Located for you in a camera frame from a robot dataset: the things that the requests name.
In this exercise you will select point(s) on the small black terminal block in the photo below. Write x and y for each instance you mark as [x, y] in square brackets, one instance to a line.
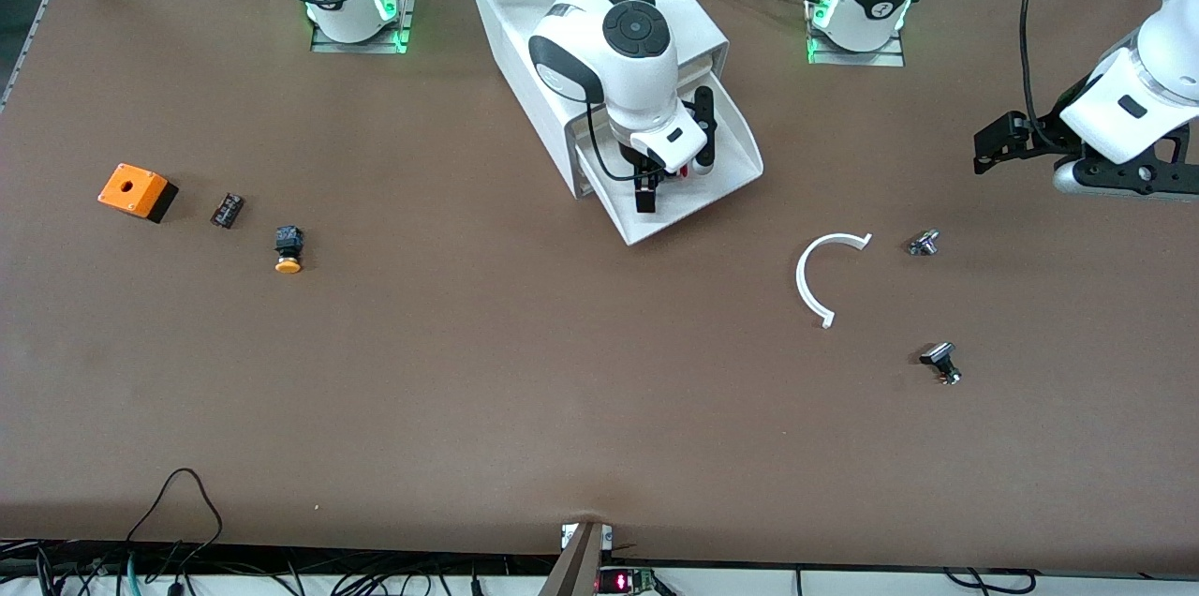
[228, 210]

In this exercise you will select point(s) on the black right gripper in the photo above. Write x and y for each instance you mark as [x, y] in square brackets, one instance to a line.
[645, 186]

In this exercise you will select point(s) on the aluminium table edge rail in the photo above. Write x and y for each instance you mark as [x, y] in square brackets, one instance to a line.
[34, 29]

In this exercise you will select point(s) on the orange push button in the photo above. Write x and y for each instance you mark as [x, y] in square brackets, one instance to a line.
[288, 245]

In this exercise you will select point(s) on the white mount bracket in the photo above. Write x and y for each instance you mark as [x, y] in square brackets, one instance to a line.
[568, 535]

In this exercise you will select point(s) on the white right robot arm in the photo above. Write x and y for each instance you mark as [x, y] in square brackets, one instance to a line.
[618, 62]

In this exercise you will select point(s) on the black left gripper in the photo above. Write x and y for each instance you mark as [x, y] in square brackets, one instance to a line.
[1043, 135]

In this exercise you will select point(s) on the small silver metal connector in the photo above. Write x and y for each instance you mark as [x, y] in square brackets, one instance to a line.
[924, 244]

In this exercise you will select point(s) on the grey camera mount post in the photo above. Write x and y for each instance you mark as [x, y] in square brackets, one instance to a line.
[576, 573]

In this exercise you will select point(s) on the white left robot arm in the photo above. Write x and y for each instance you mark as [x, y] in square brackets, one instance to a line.
[1143, 81]

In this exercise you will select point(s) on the device with red display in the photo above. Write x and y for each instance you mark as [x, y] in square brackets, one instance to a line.
[623, 582]

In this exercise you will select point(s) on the lower silver metal part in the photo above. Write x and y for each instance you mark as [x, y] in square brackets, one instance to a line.
[937, 354]

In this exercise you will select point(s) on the white semicircular bracket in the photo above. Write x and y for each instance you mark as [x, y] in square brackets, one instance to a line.
[800, 279]

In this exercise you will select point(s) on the orange button enclosure box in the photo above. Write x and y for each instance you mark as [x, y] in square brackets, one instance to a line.
[131, 186]

